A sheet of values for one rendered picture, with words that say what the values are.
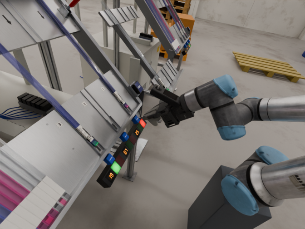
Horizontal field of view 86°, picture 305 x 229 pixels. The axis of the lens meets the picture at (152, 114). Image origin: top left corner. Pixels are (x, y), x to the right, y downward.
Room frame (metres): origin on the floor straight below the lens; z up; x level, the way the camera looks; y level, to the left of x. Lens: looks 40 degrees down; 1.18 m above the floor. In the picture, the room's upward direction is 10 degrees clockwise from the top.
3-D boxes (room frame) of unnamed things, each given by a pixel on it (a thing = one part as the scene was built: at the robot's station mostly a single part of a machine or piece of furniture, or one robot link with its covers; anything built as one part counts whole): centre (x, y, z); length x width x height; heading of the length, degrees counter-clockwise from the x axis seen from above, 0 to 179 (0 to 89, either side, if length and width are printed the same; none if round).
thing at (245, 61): (3.62, -2.17, 0.06); 1.28 x 0.88 x 0.12; 82
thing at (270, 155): (0.37, -0.43, 0.72); 0.13 x 0.12 x 0.14; 131
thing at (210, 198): (0.38, -0.44, 0.28); 0.18 x 0.18 x 0.55; 83
